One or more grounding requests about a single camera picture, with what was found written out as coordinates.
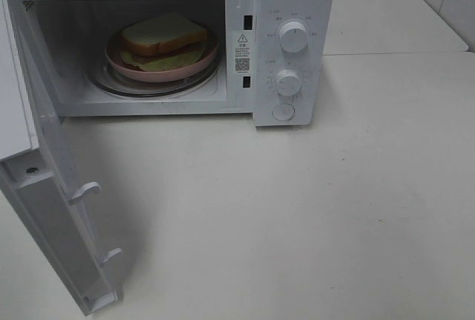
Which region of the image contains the toast sandwich with lettuce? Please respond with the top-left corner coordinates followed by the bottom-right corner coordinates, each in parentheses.
top-left (119, 13), bottom-right (209, 72)

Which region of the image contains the white microwave oven body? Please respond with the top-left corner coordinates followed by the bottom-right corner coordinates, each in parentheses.
top-left (23, 0), bottom-right (332, 126)

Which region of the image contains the pink round plate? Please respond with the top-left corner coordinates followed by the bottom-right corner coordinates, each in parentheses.
top-left (105, 30), bottom-right (220, 83)

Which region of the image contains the white warning label sticker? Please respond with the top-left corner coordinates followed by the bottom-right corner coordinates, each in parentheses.
top-left (232, 30), bottom-right (255, 74)

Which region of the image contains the glass microwave turntable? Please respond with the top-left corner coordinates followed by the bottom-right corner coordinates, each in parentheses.
top-left (84, 54), bottom-right (223, 99)

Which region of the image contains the white microwave door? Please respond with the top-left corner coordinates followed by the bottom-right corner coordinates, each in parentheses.
top-left (1, 0), bottom-right (122, 315)

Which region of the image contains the lower white timer knob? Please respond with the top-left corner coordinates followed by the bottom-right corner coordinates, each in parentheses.
top-left (275, 69), bottom-right (303, 97)

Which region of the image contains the upper white power knob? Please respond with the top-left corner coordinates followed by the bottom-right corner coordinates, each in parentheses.
top-left (278, 18), bottom-right (309, 53)

